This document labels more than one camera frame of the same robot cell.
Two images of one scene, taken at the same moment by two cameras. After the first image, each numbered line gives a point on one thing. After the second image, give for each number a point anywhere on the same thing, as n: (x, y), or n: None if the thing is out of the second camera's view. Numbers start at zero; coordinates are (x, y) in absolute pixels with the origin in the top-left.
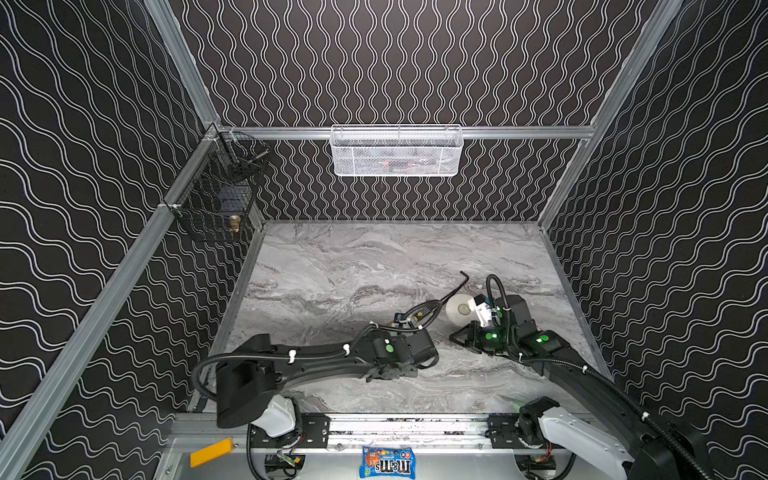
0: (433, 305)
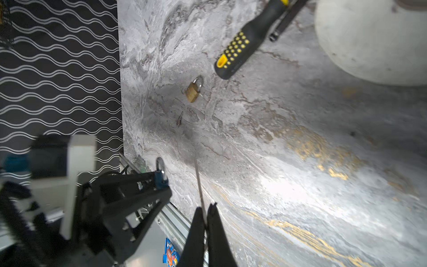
0: (242, 47)
